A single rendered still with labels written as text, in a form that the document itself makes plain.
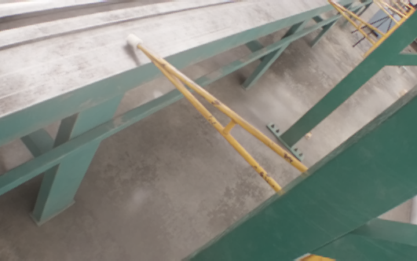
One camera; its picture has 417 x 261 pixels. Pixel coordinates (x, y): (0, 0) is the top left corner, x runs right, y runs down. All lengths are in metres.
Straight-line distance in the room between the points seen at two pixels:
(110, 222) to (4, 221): 0.37
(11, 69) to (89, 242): 0.80
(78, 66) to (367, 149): 0.53
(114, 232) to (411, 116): 1.12
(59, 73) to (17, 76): 0.07
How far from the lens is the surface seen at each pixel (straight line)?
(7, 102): 0.60
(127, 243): 1.34
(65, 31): 0.75
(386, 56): 1.90
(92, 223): 1.33
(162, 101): 1.03
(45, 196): 1.11
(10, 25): 0.75
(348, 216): 0.53
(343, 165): 0.48
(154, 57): 0.74
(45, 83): 0.64
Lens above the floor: 1.20
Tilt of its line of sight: 40 degrees down
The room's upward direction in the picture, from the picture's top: 41 degrees clockwise
